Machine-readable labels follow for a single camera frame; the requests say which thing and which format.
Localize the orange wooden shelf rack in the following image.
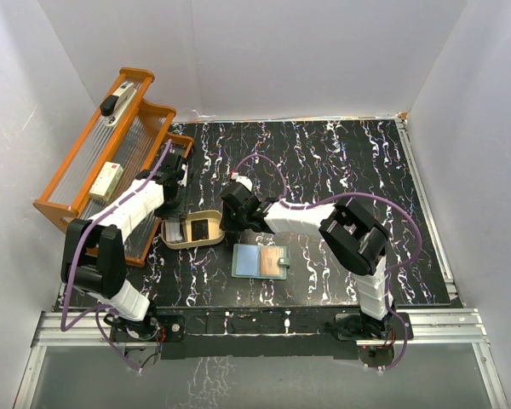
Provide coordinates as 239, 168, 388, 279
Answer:
32, 66, 196, 268

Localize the white small cardboard box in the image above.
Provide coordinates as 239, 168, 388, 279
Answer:
89, 162, 123, 202

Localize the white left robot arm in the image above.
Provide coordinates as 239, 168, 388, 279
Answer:
60, 151, 188, 340

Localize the tan oval wooden tray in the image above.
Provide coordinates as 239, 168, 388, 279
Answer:
161, 210, 225, 250

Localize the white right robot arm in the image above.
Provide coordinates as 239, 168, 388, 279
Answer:
221, 181, 393, 338

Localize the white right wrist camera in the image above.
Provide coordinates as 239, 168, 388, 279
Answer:
230, 171, 253, 192

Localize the mint green card holder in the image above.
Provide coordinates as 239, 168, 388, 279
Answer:
232, 244, 290, 280

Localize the black and white stapler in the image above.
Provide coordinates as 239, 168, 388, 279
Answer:
100, 81, 137, 128

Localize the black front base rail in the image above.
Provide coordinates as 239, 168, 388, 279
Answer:
110, 306, 414, 361

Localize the white card stack in tray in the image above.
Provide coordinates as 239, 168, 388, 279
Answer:
164, 218, 186, 244

